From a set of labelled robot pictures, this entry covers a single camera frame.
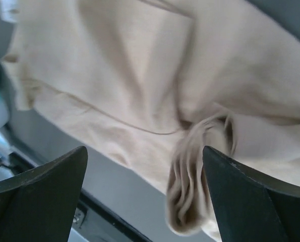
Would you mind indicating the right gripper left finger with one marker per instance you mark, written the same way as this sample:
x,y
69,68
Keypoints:
x,y
40,204

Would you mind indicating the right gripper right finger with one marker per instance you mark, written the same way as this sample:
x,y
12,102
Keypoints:
x,y
250,205

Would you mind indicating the beige t shirt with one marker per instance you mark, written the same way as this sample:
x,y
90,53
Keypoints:
x,y
148,84

